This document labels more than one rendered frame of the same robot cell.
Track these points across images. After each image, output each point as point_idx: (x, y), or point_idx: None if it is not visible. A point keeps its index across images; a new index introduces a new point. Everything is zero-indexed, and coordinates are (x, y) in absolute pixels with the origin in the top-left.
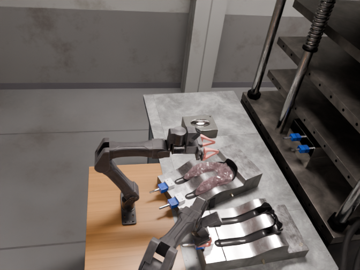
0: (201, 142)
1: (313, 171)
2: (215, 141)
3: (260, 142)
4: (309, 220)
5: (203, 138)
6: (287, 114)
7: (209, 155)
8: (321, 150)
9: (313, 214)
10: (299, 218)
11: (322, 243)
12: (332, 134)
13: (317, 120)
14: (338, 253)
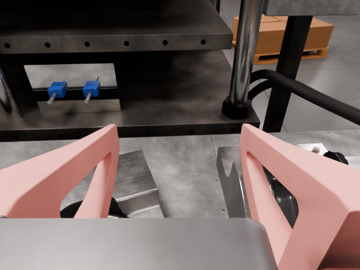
0: (218, 246)
1: (130, 105)
2: (115, 130)
3: (24, 147)
4: (235, 134)
5: (56, 190)
6: (2, 69)
7: (283, 220)
8: (116, 64)
9: (206, 134)
10: (232, 144)
11: (279, 134)
12: (109, 28)
13: (64, 30)
14: None
